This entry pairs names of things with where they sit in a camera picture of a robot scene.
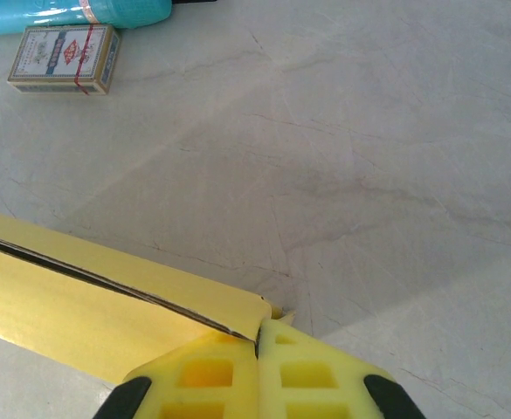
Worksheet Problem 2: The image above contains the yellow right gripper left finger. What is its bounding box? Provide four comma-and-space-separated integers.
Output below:
93, 330, 261, 419

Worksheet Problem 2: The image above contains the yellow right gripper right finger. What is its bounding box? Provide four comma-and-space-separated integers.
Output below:
257, 320, 426, 419

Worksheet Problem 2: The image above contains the yellow and white paper box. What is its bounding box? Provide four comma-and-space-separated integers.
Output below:
0, 204, 296, 388

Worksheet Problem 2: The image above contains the playing card pack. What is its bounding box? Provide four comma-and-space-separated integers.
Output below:
6, 24, 123, 98

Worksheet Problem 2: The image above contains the teal bottle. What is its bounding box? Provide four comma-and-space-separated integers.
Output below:
0, 0, 174, 38

